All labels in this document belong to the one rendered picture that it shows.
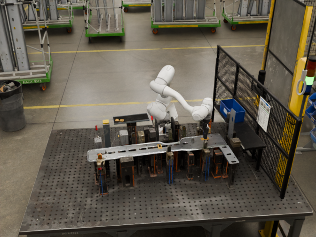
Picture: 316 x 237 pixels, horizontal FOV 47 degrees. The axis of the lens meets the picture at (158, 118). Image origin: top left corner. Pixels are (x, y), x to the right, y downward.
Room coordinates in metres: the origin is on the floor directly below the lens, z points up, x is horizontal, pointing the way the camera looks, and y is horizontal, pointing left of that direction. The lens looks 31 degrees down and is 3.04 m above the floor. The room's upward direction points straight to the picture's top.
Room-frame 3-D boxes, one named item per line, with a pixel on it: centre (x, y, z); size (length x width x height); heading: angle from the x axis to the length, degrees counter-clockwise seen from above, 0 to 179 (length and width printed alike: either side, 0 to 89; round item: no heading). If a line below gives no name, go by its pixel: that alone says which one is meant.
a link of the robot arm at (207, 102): (3.01, -0.47, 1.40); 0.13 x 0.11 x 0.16; 148
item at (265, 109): (3.03, -1.03, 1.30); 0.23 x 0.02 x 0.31; 12
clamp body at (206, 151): (2.80, -0.46, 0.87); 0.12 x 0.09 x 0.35; 12
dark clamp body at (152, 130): (3.11, 0.06, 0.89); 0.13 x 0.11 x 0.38; 12
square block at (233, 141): (2.95, -0.77, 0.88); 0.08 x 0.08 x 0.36; 12
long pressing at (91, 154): (2.91, 0.00, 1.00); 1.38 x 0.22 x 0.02; 102
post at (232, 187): (2.68, -0.70, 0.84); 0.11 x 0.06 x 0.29; 12
